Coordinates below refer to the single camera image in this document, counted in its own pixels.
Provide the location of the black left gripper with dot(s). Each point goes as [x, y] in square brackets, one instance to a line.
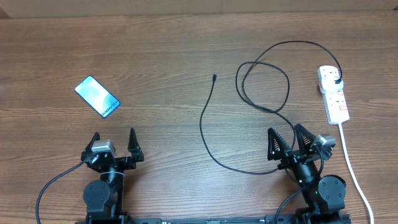
[130, 163]

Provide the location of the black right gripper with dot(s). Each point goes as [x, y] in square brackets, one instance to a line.
[291, 156]

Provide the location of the blue-screen Galaxy smartphone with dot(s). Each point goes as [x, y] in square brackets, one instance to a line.
[97, 96]

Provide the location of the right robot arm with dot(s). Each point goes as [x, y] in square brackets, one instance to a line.
[324, 195]

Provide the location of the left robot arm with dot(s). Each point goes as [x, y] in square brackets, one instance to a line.
[104, 197]

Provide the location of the white charger plug adapter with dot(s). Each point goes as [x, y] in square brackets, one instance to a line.
[328, 85]

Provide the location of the white power strip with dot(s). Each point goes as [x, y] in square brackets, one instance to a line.
[334, 102]

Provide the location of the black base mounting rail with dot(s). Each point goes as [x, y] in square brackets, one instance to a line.
[211, 221]

